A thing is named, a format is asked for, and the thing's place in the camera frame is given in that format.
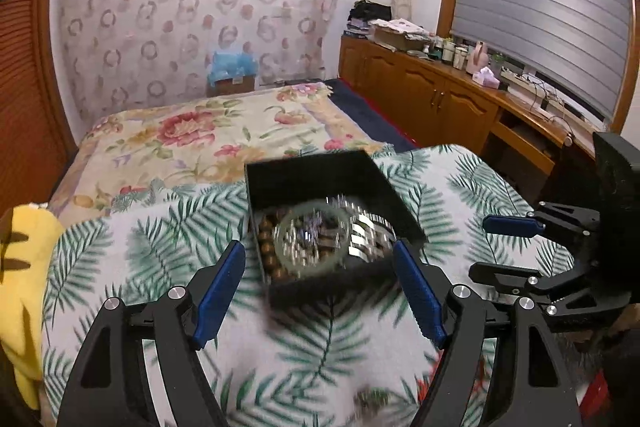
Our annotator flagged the flat cardboard box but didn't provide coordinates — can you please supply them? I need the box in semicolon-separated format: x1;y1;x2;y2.
372;19;432;54

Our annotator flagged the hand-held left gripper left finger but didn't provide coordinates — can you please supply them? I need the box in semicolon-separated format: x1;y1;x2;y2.
57;241;246;427

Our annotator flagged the wooden louvred wardrobe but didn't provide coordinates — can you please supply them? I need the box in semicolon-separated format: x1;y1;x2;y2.
0;0;78;220

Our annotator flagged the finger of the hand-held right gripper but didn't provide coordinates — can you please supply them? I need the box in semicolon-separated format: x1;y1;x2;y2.
482;202;601;248
470;261;591;303

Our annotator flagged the blue plastic bag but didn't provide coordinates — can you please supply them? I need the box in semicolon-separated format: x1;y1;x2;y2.
208;46;259;86

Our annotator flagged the leaf print tablecloth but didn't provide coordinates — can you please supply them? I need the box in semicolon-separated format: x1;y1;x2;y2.
40;144;586;427

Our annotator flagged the dark blue rug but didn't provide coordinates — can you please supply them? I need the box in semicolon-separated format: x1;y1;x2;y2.
322;78;417;154

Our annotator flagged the brown wooden bead bracelet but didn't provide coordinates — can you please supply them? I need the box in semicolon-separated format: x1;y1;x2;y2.
256;208;351;283

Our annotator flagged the silver metal link bracelet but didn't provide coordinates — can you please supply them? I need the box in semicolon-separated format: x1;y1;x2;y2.
325;196;397;259

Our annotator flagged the small cardboard box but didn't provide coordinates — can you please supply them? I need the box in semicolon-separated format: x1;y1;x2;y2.
207;74;256;97

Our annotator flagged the yellow plush toy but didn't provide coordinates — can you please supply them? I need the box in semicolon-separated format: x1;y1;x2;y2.
0;203;67;411

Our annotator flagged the black square box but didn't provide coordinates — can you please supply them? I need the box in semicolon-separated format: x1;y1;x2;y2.
244;149;427;309

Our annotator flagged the pink bottle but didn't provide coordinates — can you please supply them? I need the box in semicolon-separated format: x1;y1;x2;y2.
467;41;491;73

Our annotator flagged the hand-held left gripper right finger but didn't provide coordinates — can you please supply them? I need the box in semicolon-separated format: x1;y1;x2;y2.
392;239;583;427

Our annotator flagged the pink tissue box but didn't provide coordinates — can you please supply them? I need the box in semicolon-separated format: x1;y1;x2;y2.
472;67;501;88

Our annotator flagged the floral blanket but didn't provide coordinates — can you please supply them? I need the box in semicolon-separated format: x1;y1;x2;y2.
47;79;397;222

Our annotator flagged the circle pattern curtain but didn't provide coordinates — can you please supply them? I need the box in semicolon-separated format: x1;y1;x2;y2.
52;0;344;128

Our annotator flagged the wooden cabinet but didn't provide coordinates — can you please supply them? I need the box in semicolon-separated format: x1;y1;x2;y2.
338;34;610;204

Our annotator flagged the clear jade bangle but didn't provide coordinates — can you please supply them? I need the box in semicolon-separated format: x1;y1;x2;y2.
274;203;352;280

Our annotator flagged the pile of dark clothes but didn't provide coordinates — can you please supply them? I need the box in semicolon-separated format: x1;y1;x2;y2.
348;0;394;34

